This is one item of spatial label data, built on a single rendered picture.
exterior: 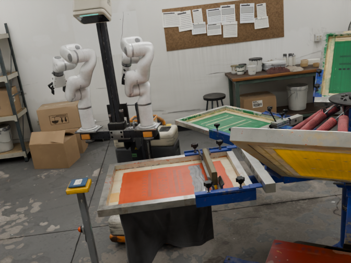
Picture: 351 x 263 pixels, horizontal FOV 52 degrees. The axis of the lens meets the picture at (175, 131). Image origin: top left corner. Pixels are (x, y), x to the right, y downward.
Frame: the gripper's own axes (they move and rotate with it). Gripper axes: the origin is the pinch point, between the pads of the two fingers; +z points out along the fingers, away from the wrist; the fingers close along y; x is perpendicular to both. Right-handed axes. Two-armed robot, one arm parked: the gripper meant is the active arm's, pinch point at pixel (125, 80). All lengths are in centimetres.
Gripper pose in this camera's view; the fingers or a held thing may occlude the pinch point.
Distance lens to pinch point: 285.9
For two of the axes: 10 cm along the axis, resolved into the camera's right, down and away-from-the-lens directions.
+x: -9.7, -2.5, 0.4
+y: 2.0, -6.7, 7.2
